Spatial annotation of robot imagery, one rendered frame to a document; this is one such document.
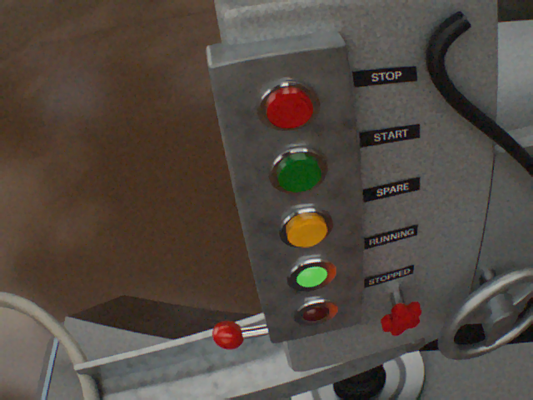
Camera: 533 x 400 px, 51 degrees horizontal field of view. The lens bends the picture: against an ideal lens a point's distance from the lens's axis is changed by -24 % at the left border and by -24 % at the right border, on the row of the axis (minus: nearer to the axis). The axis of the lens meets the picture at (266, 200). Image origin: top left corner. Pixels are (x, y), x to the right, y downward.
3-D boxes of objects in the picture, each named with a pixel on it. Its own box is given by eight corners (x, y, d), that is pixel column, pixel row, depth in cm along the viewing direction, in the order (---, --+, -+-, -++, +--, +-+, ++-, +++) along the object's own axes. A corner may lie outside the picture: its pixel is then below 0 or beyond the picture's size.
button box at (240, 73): (356, 302, 59) (335, 23, 38) (362, 324, 57) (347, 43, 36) (266, 322, 58) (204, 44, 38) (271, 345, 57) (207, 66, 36)
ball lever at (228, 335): (288, 321, 67) (285, 303, 65) (294, 344, 65) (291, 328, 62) (213, 333, 67) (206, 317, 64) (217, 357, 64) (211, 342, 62)
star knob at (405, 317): (410, 296, 59) (413, 271, 56) (419, 330, 56) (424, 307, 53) (373, 307, 59) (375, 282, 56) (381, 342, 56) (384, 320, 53)
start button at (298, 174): (320, 177, 44) (316, 147, 42) (323, 189, 43) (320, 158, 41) (278, 186, 44) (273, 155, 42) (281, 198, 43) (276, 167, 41)
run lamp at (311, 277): (326, 273, 51) (325, 252, 50) (330, 287, 50) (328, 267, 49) (294, 280, 51) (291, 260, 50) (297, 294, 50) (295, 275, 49)
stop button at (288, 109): (311, 115, 40) (306, 82, 38) (316, 126, 40) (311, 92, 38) (267, 122, 40) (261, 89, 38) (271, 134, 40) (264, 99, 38)
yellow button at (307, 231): (325, 232, 48) (322, 206, 46) (328, 244, 47) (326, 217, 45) (287, 241, 48) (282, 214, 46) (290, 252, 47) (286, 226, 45)
